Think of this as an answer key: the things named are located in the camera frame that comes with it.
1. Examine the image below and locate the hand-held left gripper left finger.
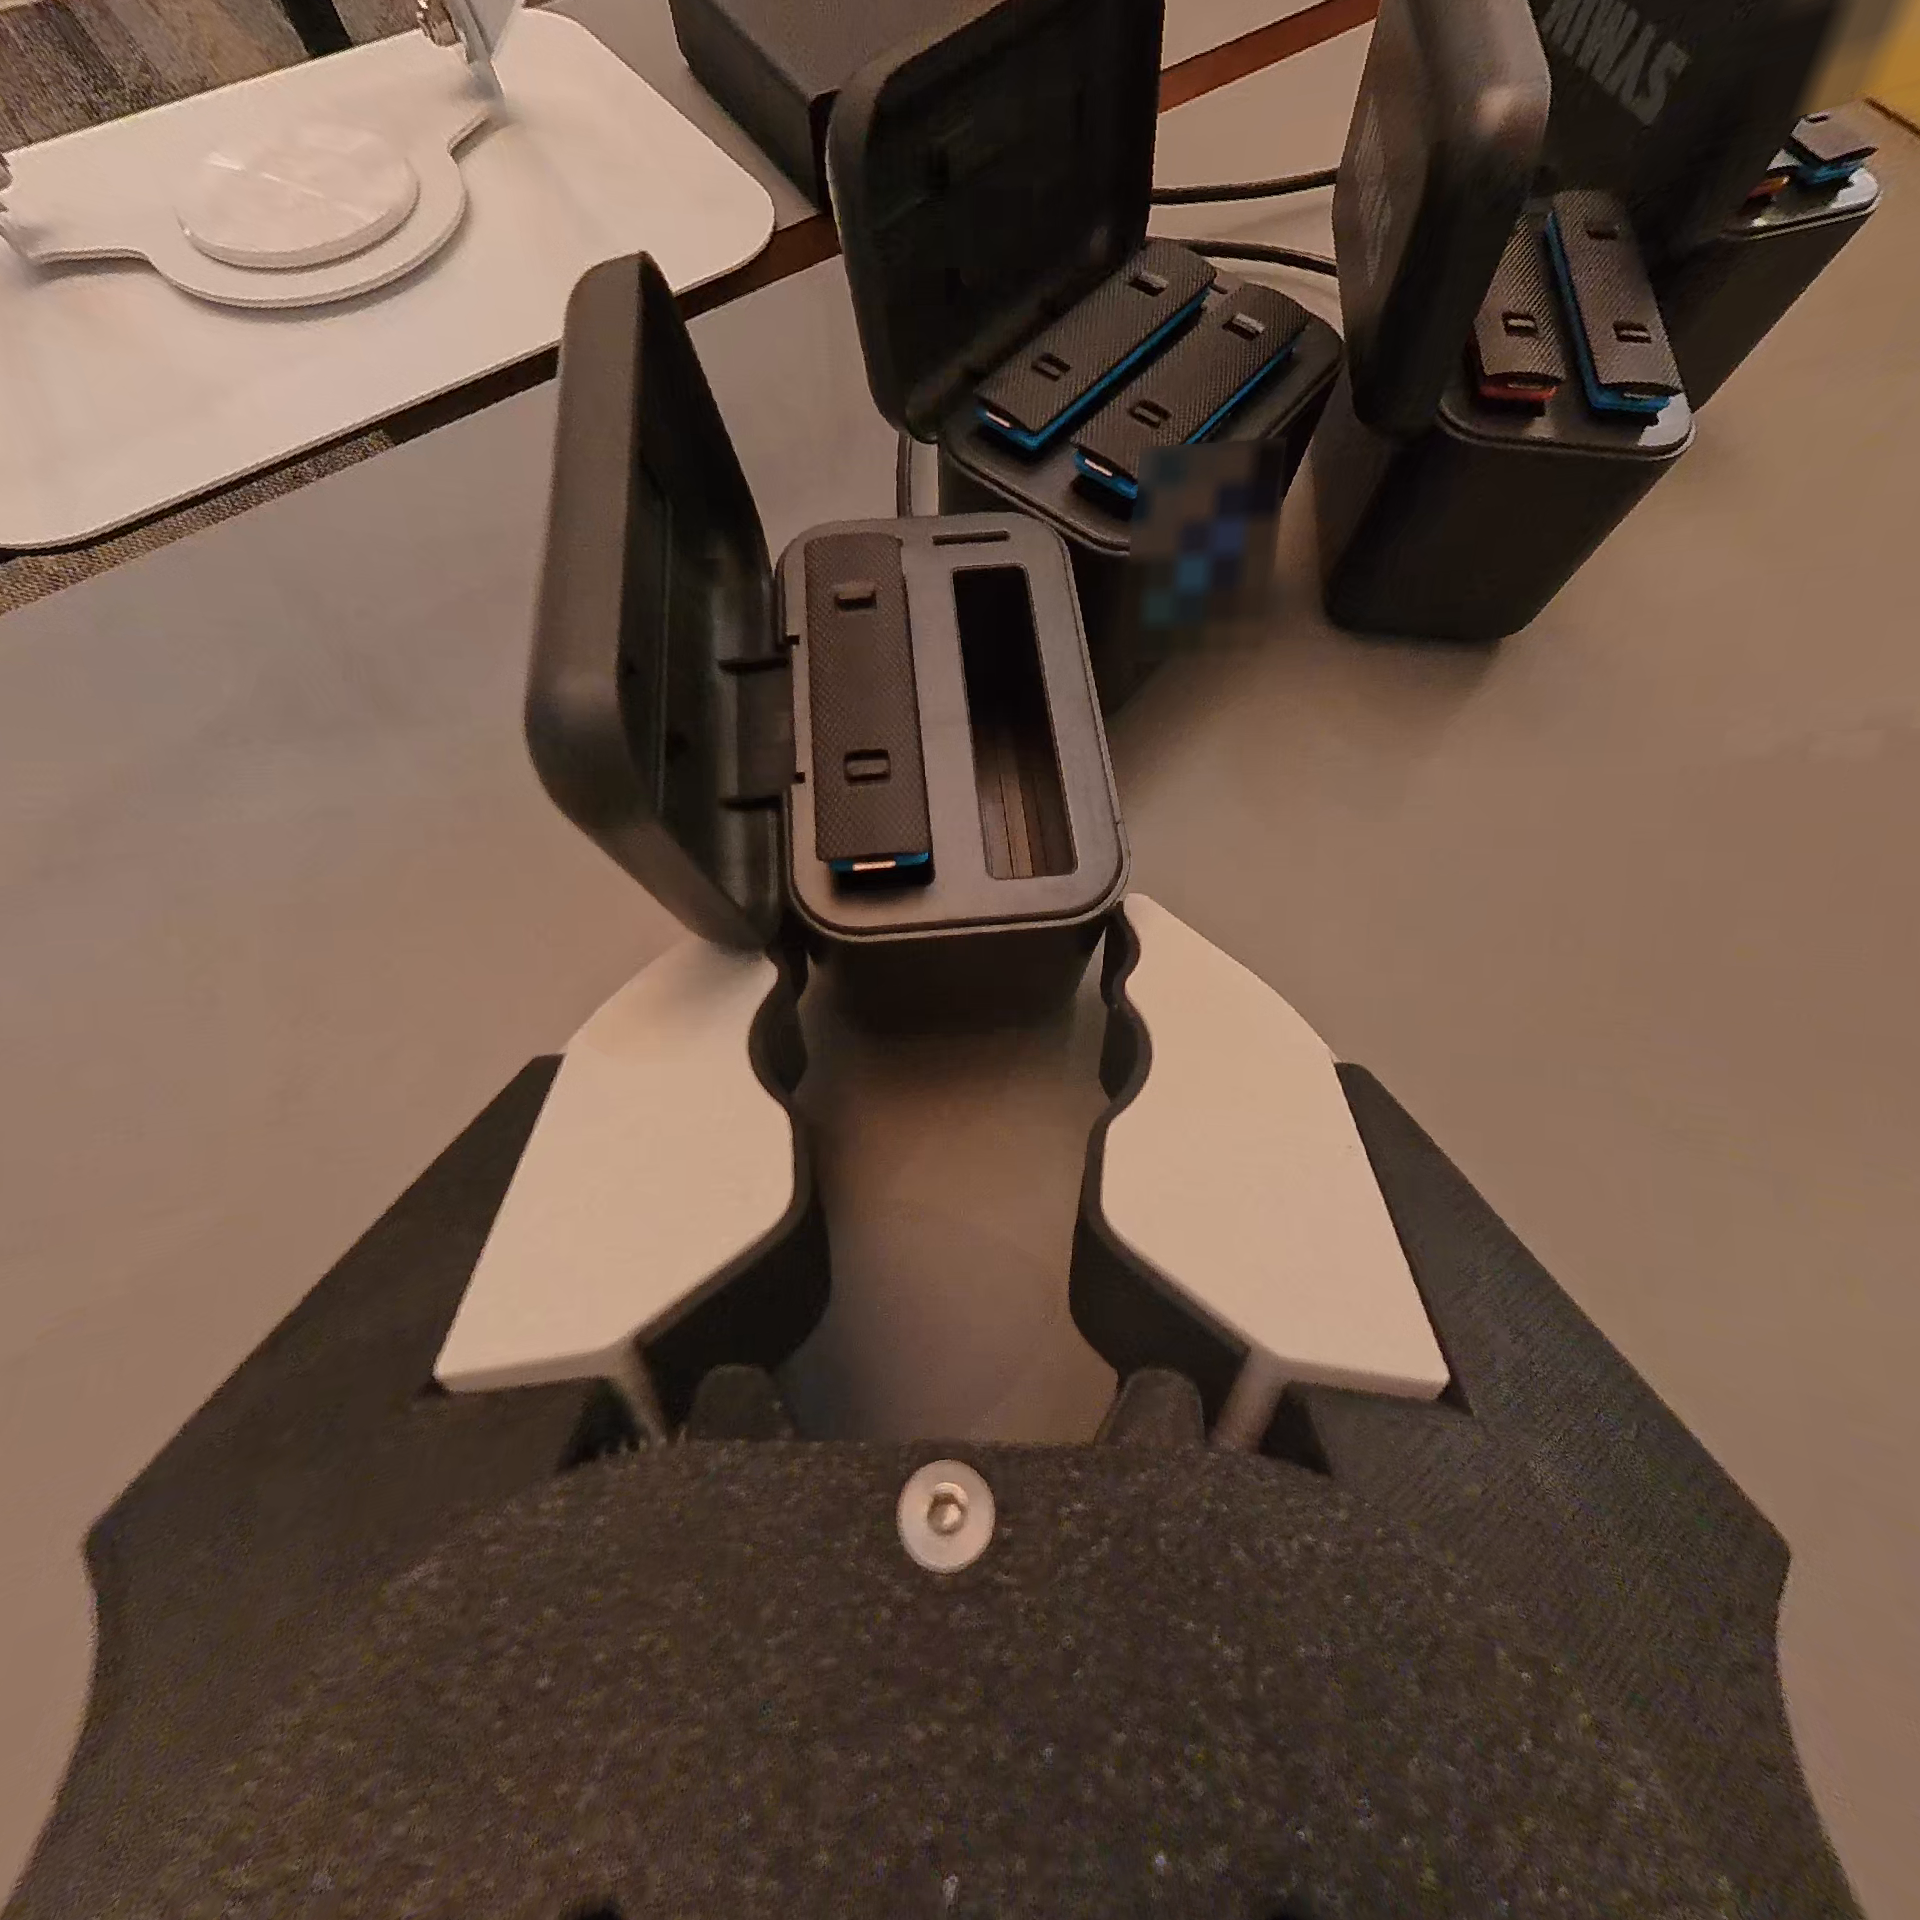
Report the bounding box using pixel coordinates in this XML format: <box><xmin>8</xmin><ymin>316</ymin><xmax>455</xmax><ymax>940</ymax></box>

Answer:
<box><xmin>437</xmin><ymin>897</ymin><xmax>828</xmax><ymax>1412</ymax></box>

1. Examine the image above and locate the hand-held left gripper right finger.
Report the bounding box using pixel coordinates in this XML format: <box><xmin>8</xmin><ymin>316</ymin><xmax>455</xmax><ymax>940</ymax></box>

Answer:
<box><xmin>1065</xmin><ymin>897</ymin><xmax>1455</xmax><ymax>1431</ymax></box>

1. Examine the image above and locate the black camera battery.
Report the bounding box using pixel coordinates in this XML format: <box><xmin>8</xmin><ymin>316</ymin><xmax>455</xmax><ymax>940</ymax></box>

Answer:
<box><xmin>1544</xmin><ymin>187</ymin><xmax>1684</xmax><ymax>425</ymax></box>
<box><xmin>793</xmin><ymin>541</ymin><xmax>945</xmax><ymax>897</ymax></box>
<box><xmin>1466</xmin><ymin>196</ymin><xmax>1580</xmax><ymax>419</ymax></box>
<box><xmin>1072</xmin><ymin>292</ymin><xmax>1316</xmax><ymax>511</ymax></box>
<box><xmin>1772</xmin><ymin>115</ymin><xmax>1880</xmax><ymax>202</ymax></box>
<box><xmin>975</xmin><ymin>257</ymin><xmax>1221</xmax><ymax>458</ymax></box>

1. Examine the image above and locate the black battery charging case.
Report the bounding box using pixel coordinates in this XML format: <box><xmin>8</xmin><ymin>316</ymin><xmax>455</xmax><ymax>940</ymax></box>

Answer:
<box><xmin>525</xmin><ymin>257</ymin><xmax>1136</xmax><ymax>1442</ymax></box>
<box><xmin>825</xmin><ymin>0</ymin><xmax>1346</xmax><ymax>713</ymax></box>
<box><xmin>1540</xmin><ymin>0</ymin><xmax>1886</xmax><ymax>414</ymax></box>
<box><xmin>1313</xmin><ymin>0</ymin><xmax>1703</xmax><ymax>645</ymax></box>

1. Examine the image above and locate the white stand base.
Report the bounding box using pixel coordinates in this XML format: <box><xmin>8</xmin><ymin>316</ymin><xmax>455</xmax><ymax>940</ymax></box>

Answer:
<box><xmin>0</xmin><ymin>0</ymin><xmax>782</xmax><ymax>553</ymax></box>

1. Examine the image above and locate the black multi-port power hub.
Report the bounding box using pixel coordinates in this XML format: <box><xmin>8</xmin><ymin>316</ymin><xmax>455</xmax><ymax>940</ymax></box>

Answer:
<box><xmin>666</xmin><ymin>0</ymin><xmax>908</xmax><ymax>202</ymax></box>

